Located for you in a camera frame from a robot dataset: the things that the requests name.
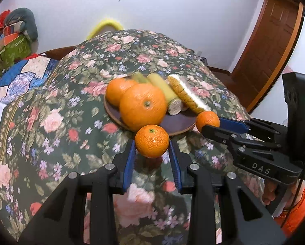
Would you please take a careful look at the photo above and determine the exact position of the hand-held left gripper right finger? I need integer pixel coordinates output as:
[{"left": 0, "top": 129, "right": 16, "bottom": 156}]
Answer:
[{"left": 168, "top": 140, "right": 287, "bottom": 245}]

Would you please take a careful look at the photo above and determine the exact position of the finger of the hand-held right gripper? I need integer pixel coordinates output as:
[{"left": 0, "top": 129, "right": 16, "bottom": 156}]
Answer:
[
  {"left": 201, "top": 124, "right": 282, "bottom": 154},
  {"left": 218, "top": 117, "right": 282, "bottom": 137}
]

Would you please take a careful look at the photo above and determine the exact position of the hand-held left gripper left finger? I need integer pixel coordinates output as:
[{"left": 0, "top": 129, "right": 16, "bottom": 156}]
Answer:
[{"left": 17, "top": 140, "right": 137, "bottom": 245}]

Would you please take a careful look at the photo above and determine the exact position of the small mandarin orange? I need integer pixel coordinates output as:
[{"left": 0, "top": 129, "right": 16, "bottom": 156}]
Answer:
[
  {"left": 195, "top": 111, "right": 221, "bottom": 133},
  {"left": 135, "top": 124, "right": 170, "bottom": 159}
]

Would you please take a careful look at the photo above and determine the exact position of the purple plate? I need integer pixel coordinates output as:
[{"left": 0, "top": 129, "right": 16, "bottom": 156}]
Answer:
[{"left": 103, "top": 92, "right": 197, "bottom": 137}]

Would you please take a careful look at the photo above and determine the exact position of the green-yellow corn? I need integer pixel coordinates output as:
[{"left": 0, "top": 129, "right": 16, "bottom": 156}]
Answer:
[{"left": 147, "top": 73, "right": 183, "bottom": 116}]

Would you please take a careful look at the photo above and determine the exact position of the person's right hand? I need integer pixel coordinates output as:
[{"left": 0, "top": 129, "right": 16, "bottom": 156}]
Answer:
[{"left": 262, "top": 178, "right": 279, "bottom": 206}]

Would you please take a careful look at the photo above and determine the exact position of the floral cloth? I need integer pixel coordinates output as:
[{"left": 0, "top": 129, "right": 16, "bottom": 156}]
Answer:
[{"left": 0, "top": 29, "right": 270, "bottom": 245}]

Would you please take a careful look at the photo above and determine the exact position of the brown wooden door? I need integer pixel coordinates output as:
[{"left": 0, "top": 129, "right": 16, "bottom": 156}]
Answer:
[{"left": 230, "top": 0, "right": 305, "bottom": 114}]

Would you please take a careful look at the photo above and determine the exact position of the blue patchwork quilt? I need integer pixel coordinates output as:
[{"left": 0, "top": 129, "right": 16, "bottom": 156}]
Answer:
[{"left": 0, "top": 53, "right": 59, "bottom": 105}]

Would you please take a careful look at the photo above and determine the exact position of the green bag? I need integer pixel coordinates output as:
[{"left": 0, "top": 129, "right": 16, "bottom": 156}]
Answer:
[{"left": 0, "top": 34, "right": 33, "bottom": 69}]

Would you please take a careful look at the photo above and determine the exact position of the orange box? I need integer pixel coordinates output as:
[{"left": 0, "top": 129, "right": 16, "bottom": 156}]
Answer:
[{"left": 3, "top": 29, "right": 25, "bottom": 45}]

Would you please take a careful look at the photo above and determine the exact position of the red plastic bag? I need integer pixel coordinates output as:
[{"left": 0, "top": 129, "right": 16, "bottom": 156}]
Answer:
[{"left": 0, "top": 10, "right": 11, "bottom": 28}]

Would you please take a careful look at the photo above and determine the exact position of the thin black cable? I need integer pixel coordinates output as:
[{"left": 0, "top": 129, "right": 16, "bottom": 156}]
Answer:
[{"left": 280, "top": 138, "right": 305, "bottom": 229}]

